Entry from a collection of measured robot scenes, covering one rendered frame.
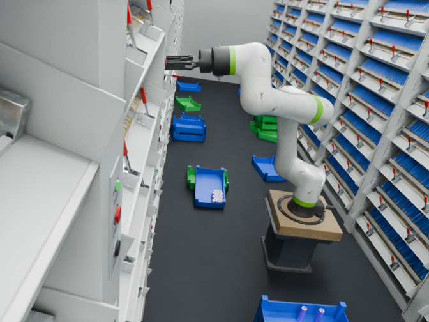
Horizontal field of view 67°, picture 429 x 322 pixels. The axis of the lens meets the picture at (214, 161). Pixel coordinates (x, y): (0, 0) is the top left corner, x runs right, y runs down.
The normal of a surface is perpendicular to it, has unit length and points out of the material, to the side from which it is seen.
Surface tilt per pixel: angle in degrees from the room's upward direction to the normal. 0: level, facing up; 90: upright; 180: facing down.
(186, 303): 0
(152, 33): 90
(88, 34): 90
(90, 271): 90
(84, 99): 90
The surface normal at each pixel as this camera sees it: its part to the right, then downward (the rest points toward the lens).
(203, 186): 0.17, -0.67
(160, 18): 0.07, 0.48
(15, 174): 0.48, -0.79
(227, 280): 0.15, -0.87
